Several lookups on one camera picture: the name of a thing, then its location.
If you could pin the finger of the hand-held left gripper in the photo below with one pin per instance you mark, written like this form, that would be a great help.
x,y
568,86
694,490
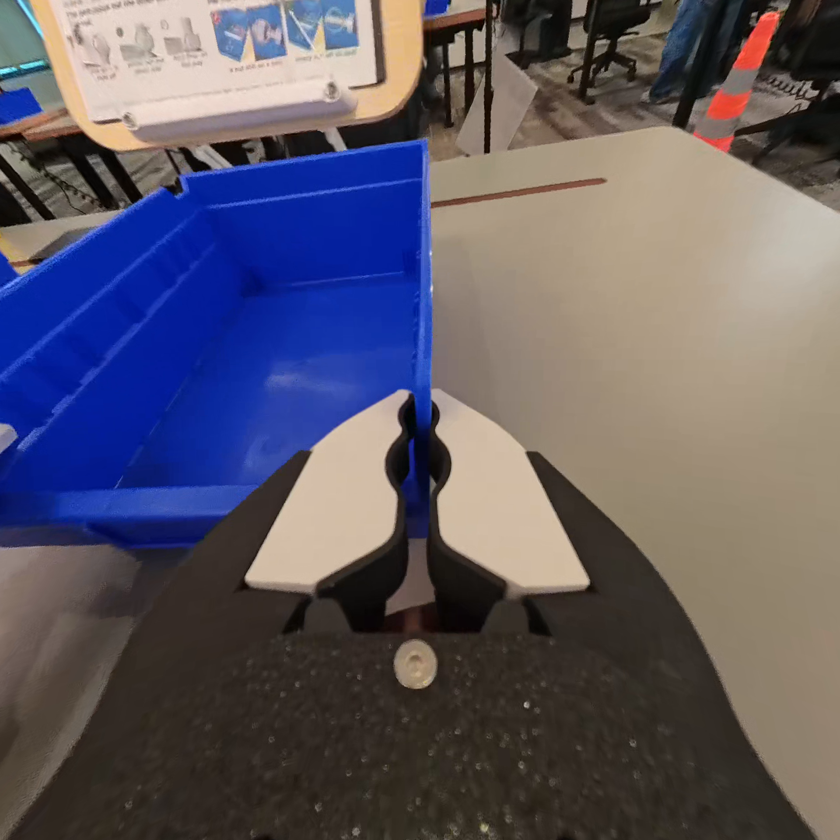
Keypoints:
x,y
6,438

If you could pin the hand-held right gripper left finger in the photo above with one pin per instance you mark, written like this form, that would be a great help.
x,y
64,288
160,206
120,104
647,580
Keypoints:
x,y
321,512

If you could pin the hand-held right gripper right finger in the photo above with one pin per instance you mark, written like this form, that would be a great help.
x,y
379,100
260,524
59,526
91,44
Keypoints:
x,y
512,512

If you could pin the wooden table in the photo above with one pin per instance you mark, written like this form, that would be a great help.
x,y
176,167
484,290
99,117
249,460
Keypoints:
x,y
459,18
39,124

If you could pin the small blue bin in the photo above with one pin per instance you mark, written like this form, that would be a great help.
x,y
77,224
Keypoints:
x,y
436,6
19,106

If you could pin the printed instruction sheet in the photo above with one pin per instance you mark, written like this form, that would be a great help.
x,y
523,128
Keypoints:
x,y
197,82

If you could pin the grey flat panel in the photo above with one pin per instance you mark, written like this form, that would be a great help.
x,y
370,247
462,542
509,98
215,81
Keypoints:
x,y
505,105

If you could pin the wooden board document stand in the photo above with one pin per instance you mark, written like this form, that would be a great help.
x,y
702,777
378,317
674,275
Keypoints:
x,y
394,98

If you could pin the black stand pole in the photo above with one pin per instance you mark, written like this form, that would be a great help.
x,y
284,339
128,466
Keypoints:
x,y
487,79

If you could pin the orange traffic cone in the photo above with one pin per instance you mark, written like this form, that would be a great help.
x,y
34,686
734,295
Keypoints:
x,y
735,98

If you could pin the black office chair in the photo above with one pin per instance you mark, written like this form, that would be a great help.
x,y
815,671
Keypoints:
x,y
610,26

